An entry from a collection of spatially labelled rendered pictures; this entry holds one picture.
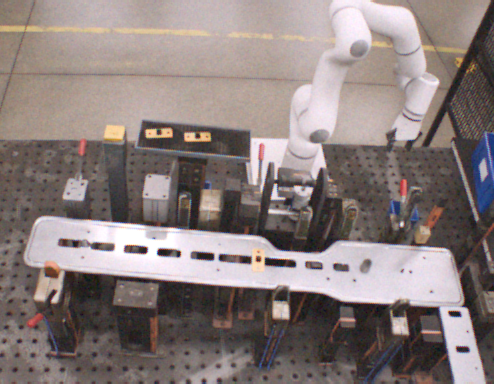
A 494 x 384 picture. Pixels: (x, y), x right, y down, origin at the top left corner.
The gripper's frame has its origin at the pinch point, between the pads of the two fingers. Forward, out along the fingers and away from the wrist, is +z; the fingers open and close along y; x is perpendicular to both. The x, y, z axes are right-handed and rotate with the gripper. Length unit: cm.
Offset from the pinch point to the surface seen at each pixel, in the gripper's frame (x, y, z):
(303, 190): 19, 50, -1
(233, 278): 37, 77, 15
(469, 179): 21.2, -20.4, -0.3
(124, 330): 38, 109, 33
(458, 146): 4.7, -26.0, -3.1
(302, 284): 45, 57, 14
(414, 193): 36.7, 21.9, -11.6
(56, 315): 37, 129, 23
